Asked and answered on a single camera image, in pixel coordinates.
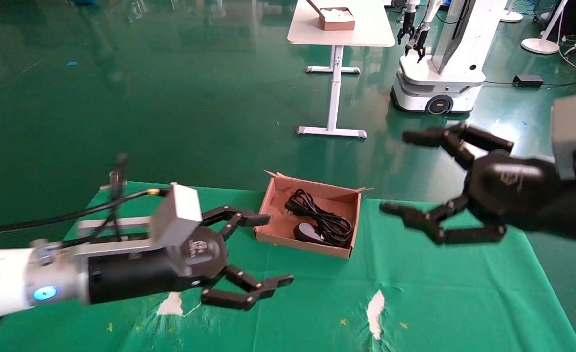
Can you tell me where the metal table clip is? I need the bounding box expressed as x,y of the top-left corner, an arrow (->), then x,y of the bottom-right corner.
99,169 -> 128,191

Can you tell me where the open brown cardboard box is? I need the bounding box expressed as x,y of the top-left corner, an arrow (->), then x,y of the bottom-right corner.
253,169 -> 373,260

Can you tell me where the black background robot gripper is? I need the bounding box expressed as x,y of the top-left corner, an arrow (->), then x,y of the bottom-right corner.
397,10 -> 417,46
405,27 -> 428,64

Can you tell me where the small brown cardboard box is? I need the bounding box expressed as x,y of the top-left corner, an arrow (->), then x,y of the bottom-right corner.
305,0 -> 356,32

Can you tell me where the black power adapter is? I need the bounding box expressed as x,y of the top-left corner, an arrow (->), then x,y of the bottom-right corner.
512,74 -> 544,89

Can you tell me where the white pedestal table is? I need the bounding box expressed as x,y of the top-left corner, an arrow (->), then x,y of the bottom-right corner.
286,0 -> 396,140

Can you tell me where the white crumpled packing material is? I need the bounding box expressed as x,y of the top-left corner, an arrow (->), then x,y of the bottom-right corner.
324,8 -> 355,22

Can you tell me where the white wheeled background robot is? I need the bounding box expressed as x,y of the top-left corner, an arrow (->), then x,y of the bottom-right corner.
390,0 -> 509,117

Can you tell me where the white round stand base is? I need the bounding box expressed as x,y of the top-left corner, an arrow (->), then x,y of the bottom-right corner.
520,0 -> 570,56
499,0 -> 524,24

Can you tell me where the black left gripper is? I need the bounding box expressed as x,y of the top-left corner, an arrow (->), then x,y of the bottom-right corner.
87,205 -> 295,312

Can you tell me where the black floor cable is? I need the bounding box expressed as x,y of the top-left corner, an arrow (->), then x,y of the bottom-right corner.
482,76 -> 576,89

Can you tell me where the green table cloth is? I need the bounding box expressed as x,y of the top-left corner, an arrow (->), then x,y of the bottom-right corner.
0,182 -> 576,352

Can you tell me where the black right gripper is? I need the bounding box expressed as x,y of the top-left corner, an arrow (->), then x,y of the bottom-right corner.
379,122 -> 576,245

